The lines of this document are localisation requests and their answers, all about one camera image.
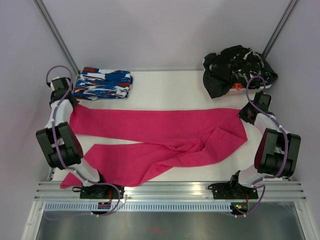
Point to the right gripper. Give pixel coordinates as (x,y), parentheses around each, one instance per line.
(242,113)

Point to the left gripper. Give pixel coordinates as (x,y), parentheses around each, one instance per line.
(77,102)

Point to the pink trousers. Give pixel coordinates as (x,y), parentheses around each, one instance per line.
(157,140)

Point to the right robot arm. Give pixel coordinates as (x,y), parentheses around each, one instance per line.
(278,150)

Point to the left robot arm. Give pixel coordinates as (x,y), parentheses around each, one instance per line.
(44,139)

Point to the folded blue patterned trousers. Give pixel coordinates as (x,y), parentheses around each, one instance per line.
(97,84)

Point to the white basket with orange item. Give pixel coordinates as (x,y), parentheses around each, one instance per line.
(238,89)

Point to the black patterned clothes pile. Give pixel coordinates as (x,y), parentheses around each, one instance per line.
(235,65)

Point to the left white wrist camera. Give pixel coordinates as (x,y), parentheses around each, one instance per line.
(60,83)

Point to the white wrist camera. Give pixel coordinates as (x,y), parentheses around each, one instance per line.
(60,83)
(262,101)

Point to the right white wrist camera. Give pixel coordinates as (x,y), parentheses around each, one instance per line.
(262,101)

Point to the left frame post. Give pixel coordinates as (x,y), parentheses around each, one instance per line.
(56,34)

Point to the frame post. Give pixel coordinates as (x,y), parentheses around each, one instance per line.
(56,34)
(280,26)

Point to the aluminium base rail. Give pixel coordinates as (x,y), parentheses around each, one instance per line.
(183,191)

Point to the slotted cable duct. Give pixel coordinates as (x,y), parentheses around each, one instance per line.
(128,206)

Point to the right frame post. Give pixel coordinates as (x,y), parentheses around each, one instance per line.
(280,26)

